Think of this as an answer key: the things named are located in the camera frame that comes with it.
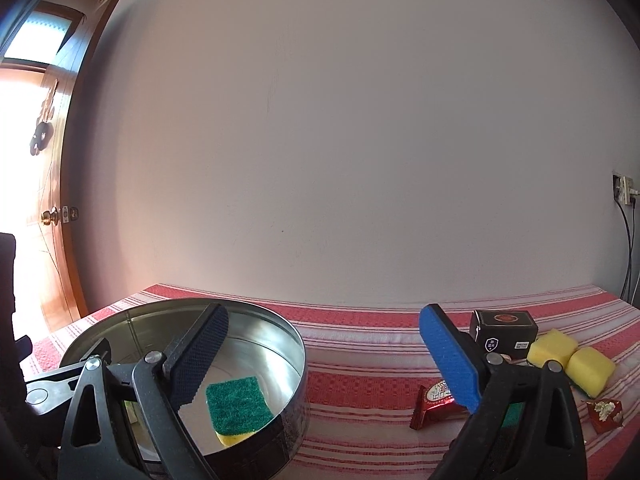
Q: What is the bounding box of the small red candy packet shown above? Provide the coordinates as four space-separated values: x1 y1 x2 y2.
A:
587 399 624 434

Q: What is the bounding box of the yellow sponge front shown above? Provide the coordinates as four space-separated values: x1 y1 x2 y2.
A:
565 347 615 399

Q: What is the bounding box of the black gift box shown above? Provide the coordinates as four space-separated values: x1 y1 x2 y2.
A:
470 310 538 361

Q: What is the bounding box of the red snack packet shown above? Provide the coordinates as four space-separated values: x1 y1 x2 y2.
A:
409 380 466 430

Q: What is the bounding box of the green yellow sponge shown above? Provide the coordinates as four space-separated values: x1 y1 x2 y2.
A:
205 376 274 448

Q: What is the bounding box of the green scouring sponge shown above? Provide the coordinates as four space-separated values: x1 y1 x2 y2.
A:
501 402 526 428

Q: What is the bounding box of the wooden door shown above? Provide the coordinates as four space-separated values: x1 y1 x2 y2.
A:
0 0 122 331

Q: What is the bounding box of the round metal tin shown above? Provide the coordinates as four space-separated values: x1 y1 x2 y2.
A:
61 298 308 479

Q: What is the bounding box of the red striped tablecloth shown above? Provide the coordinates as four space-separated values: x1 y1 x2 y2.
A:
19 282 640 480

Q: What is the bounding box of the brass door knob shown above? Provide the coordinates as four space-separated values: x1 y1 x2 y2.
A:
40 205 79 226

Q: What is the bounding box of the black power cable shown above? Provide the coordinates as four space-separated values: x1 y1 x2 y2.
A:
617 199 637 302

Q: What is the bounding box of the wall power socket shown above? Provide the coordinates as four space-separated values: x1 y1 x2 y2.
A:
612 172 640 207

